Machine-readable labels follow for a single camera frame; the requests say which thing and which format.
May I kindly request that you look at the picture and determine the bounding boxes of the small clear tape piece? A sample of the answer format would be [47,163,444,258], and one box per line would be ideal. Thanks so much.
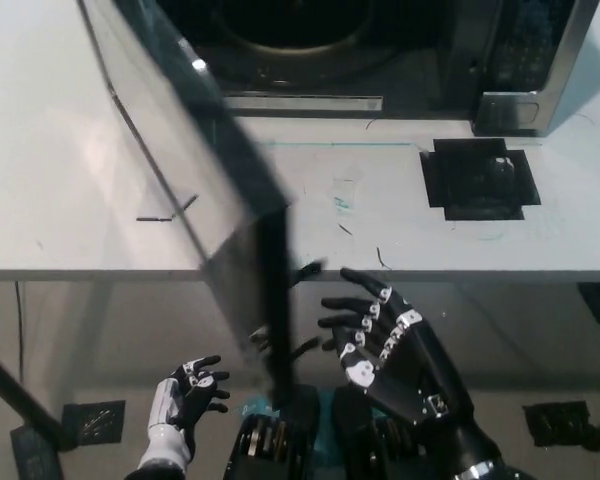
[329,172,365,215]

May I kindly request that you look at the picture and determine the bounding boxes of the thin black cable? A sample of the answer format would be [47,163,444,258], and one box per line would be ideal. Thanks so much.
[12,282,25,364]

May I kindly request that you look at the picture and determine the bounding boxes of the robot body black teal blocks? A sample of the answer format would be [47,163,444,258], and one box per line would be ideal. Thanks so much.
[222,382,461,480]

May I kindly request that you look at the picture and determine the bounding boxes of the black tape patch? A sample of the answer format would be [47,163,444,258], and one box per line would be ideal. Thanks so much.
[419,138,542,222]

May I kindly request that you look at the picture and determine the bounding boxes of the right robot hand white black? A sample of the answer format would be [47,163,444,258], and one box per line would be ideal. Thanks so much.
[318,268,475,427]

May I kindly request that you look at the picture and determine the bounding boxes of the black square floor mat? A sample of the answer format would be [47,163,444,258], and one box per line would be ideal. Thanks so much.
[61,399,128,447]
[8,424,64,480]
[522,400,594,449]

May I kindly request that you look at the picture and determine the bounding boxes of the stainless steel Farberware microwave body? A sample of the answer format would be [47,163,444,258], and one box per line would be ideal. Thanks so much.
[154,0,600,137]

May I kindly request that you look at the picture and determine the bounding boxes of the glass microwave turntable plate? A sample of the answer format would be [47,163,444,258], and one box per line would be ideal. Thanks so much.
[218,0,377,57]

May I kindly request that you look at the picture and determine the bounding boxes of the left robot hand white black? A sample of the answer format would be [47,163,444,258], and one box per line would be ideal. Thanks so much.
[148,355,231,431]

